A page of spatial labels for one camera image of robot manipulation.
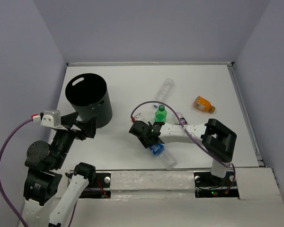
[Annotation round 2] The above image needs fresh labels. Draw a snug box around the clear bottle white cap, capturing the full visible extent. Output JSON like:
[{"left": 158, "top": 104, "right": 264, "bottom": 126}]
[{"left": 133, "top": 113, "right": 147, "bottom": 123}]

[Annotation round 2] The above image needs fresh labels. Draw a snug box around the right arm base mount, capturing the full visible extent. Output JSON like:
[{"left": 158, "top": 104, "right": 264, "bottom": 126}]
[{"left": 194, "top": 171, "right": 240, "bottom": 198}]

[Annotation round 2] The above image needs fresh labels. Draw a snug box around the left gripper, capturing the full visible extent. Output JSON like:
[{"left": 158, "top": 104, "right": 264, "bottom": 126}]
[{"left": 53, "top": 110, "right": 99, "bottom": 166}]

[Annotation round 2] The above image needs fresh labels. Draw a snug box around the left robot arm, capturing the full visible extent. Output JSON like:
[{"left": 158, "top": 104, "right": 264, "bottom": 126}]
[{"left": 22, "top": 110, "right": 97, "bottom": 227}]

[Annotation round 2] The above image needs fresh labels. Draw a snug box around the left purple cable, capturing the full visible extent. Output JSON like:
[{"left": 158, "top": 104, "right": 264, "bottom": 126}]
[{"left": 0, "top": 118, "right": 75, "bottom": 227}]

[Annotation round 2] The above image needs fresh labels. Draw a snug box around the small pepsi label bottle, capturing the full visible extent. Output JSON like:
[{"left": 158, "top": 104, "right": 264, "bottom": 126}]
[{"left": 173, "top": 112, "right": 188, "bottom": 125}]

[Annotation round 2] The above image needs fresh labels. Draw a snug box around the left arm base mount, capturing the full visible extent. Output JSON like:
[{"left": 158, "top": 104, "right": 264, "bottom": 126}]
[{"left": 80, "top": 171, "right": 111, "bottom": 199}]

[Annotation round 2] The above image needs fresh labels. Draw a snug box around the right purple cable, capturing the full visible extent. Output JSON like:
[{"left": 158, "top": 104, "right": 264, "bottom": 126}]
[{"left": 130, "top": 101, "right": 236, "bottom": 197}]

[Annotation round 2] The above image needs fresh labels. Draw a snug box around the black cylindrical bin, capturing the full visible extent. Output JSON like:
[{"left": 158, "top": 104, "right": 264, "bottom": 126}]
[{"left": 65, "top": 73, "right": 113, "bottom": 128}]

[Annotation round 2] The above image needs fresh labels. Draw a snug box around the purple cable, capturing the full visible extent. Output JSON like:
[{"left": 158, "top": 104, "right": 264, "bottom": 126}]
[
  {"left": 130, "top": 101, "right": 236, "bottom": 197},
  {"left": 0, "top": 118, "right": 75, "bottom": 227}
]

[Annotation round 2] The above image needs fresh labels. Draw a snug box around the clear empty plastic bottle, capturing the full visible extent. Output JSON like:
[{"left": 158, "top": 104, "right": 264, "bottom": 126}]
[{"left": 154, "top": 78, "right": 175, "bottom": 102}]

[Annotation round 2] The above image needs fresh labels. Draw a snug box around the green plastic bottle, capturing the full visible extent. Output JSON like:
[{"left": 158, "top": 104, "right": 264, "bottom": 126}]
[{"left": 154, "top": 105, "right": 167, "bottom": 122}]

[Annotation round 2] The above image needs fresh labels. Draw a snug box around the orange juice bottle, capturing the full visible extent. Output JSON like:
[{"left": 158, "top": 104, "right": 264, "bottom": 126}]
[{"left": 193, "top": 96, "right": 215, "bottom": 114}]

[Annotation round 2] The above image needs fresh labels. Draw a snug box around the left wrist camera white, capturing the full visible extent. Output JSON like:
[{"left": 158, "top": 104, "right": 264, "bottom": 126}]
[{"left": 31, "top": 110, "right": 67, "bottom": 130}]

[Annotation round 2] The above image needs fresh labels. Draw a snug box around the blue label plastic bottle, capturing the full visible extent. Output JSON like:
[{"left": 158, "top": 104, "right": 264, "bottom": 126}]
[{"left": 149, "top": 144, "right": 177, "bottom": 170}]

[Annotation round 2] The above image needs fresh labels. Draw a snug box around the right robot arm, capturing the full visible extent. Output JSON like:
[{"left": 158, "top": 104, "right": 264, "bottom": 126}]
[{"left": 129, "top": 119, "right": 237, "bottom": 185}]

